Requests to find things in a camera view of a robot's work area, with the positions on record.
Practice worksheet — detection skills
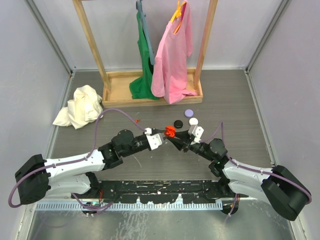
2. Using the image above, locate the grey cable duct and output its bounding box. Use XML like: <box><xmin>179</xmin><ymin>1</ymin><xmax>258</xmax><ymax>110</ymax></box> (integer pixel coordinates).
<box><xmin>35</xmin><ymin>200</ymin><xmax>223</xmax><ymax>212</ymax></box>

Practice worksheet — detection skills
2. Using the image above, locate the purple cable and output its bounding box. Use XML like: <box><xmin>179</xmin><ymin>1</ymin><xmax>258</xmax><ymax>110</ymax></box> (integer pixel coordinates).
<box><xmin>199</xmin><ymin>121</ymin><xmax>313</xmax><ymax>223</ymax></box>
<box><xmin>8</xmin><ymin>108</ymin><xmax>148</xmax><ymax>216</ymax></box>

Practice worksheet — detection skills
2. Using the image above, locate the orange earbud case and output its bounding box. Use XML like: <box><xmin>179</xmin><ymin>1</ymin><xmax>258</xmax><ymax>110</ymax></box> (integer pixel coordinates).
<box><xmin>164</xmin><ymin>126</ymin><xmax>176</xmax><ymax>138</ymax></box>

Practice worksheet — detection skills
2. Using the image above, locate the cream white cloth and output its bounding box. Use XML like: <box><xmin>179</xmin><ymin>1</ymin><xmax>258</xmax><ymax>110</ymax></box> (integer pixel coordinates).
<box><xmin>52</xmin><ymin>85</ymin><xmax>103</xmax><ymax>130</ymax></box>

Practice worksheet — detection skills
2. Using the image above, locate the wooden clothes rack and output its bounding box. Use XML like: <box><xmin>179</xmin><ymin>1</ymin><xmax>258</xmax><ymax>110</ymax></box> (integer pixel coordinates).
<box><xmin>73</xmin><ymin>0</ymin><xmax>218</xmax><ymax>108</ymax></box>

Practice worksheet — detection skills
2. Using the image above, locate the green shirt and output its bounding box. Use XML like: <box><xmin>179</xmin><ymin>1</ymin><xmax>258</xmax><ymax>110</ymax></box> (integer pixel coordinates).
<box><xmin>129</xmin><ymin>13</ymin><xmax>159</xmax><ymax>100</ymax></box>

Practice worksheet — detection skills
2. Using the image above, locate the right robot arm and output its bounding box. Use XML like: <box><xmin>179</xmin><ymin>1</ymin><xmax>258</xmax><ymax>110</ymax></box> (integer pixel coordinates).
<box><xmin>167</xmin><ymin>131</ymin><xmax>312</xmax><ymax>221</ymax></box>

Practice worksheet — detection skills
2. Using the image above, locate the white earbud case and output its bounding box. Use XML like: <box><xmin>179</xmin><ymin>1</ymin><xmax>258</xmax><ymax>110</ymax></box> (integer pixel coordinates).
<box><xmin>188</xmin><ymin>117</ymin><xmax>199</xmax><ymax>126</ymax></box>

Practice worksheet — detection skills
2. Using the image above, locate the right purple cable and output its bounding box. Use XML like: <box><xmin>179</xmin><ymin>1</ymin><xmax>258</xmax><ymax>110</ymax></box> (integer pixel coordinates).
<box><xmin>199</xmin><ymin>121</ymin><xmax>313</xmax><ymax>223</ymax></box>

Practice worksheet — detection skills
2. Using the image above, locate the black earbud case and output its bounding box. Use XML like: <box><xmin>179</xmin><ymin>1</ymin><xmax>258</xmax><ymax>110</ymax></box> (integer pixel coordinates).
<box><xmin>173</xmin><ymin>119</ymin><xmax>184</xmax><ymax>129</ymax></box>

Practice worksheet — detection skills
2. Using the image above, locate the yellow hanger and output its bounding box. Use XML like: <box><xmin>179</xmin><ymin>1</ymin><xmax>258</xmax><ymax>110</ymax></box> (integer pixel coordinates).
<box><xmin>170</xmin><ymin>0</ymin><xmax>187</xmax><ymax>34</ymax></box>

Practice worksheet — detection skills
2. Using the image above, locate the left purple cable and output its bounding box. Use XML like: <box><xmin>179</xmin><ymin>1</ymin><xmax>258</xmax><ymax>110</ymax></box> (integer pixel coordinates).
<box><xmin>8</xmin><ymin>108</ymin><xmax>148</xmax><ymax>216</ymax></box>

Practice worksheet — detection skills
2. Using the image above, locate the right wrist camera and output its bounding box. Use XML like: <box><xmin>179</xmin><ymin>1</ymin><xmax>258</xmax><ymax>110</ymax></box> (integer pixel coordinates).
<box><xmin>188</xmin><ymin>125</ymin><xmax>204</xmax><ymax>144</ymax></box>

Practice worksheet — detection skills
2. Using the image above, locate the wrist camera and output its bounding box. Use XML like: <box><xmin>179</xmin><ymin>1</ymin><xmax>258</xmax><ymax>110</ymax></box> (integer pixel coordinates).
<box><xmin>188</xmin><ymin>125</ymin><xmax>204</xmax><ymax>144</ymax></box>
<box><xmin>144</xmin><ymin>127</ymin><xmax>166</xmax><ymax>151</ymax></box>

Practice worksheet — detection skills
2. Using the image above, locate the grey-blue hanger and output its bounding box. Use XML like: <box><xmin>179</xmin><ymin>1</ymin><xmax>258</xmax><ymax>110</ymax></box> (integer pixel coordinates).
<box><xmin>135</xmin><ymin>0</ymin><xmax>155</xmax><ymax>65</ymax></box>

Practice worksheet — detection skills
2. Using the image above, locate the pink t-shirt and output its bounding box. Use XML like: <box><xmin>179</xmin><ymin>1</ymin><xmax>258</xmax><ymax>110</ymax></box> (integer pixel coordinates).
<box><xmin>151</xmin><ymin>1</ymin><xmax>197</xmax><ymax>104</ymax></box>

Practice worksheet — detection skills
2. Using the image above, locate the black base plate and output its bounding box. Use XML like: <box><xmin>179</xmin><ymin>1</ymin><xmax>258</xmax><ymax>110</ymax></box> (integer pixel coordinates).
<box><xmin>76</xmin><ymin>180</ymin><xmax>235</xmax><ymax>204</ymax></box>

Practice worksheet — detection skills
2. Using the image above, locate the purple earbud case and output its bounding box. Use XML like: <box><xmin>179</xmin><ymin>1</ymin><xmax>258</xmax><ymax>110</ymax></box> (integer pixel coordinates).
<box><xmin>184</xmin><ymin>109</ymin><xmax>194</xmax><ymax>118</ymax></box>

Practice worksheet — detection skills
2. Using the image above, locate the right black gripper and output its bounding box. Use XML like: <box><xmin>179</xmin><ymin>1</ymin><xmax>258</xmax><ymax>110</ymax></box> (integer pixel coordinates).
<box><xmin>167</xmin><ymin>128</ymin><xmax>215</xmax><ymax>162</ymax></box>

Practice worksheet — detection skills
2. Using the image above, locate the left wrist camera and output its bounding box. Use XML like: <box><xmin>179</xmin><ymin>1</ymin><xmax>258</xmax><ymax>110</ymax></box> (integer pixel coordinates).
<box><xmin>144</xmin><ymin>127</ymin><xmax>166</xmax><ymax>151</ymax></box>

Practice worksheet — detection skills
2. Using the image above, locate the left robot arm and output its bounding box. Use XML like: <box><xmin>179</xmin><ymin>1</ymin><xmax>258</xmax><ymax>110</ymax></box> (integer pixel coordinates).
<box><xmin>15</xmin><ymin>128</ymin><xmax>166</xmax><ymax>205</ymax></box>

